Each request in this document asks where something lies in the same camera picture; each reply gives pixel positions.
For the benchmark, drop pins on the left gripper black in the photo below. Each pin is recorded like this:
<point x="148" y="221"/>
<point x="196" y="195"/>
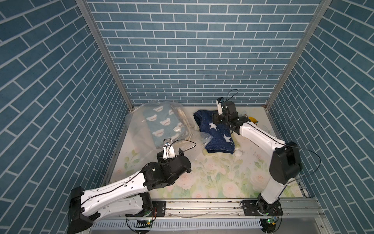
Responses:
<point x="161" y="159"/>

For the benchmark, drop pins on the navy blue star blanket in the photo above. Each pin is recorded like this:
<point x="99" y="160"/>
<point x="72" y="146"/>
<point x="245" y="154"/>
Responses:
<point x="221" y="141"/>

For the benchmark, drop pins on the light green fluffy blanket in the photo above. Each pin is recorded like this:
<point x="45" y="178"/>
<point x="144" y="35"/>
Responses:
<point x="237" y="153"/>

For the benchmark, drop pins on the light blue bear blanket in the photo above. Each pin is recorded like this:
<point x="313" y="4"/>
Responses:
<point x="161" y="118"/>

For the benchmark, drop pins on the yellow metal pen bucket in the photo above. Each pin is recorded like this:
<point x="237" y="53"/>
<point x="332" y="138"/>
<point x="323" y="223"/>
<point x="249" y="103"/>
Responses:
<point x="253" y="120"/>

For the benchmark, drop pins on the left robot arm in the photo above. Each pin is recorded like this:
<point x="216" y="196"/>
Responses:
<point x="129" y="196"/>

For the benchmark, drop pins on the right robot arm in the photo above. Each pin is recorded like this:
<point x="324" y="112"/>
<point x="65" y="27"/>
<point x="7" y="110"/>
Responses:
<point x="285" y="162"/>

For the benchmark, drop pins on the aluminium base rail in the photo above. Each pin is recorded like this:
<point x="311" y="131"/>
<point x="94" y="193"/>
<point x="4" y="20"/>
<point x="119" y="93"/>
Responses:
<point x="204" y="208"/>

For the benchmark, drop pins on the clear plastic vacuum bag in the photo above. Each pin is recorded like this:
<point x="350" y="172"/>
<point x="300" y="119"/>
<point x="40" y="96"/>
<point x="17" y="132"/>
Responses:
<point x="193" y="141"/>

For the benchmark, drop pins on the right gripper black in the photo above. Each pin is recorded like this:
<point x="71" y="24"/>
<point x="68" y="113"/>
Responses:
<point x="215" y="116"/>

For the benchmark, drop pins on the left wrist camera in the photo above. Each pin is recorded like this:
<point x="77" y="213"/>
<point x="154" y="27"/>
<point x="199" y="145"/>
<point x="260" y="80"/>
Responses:
<point x="168" y="150"/>

